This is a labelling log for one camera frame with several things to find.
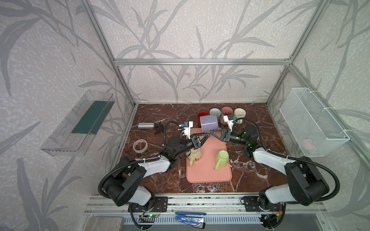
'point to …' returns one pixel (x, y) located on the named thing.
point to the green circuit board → (151, 215)
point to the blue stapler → (194, 219)
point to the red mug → (201, 114)
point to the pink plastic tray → (214, 165)
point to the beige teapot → (193, 155)
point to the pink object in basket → (307, 144)
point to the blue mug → (215, 111)
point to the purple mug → (209, 122)
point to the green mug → (222, 159)
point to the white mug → (239, 112)
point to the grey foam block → (96, 223)
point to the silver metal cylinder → (146, 125)
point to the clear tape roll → (140, 146)
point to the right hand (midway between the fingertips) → (211, 130)
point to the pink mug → (226, 110)
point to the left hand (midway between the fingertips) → (210, 133)
